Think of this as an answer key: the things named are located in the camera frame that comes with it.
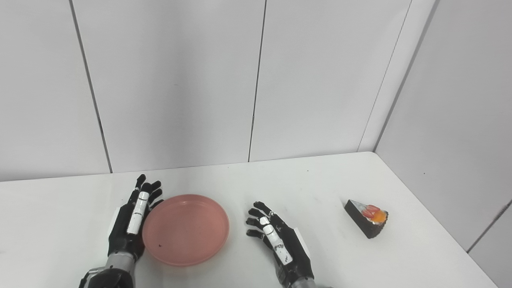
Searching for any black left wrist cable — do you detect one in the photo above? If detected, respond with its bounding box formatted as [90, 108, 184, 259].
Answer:
[78, 268, 100, 288]

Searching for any pink round plate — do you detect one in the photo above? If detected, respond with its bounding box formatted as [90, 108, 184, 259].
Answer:
[142, 194, 230, 267]

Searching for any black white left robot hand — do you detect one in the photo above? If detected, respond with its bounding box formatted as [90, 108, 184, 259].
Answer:
[107, 174, 164, 262]

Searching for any chocolate cake slice with fruit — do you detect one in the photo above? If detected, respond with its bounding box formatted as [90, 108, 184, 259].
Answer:
[344, 199, 389, 240]

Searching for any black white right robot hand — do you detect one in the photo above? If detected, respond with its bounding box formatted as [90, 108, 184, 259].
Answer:
[246, 201, 315, 288]

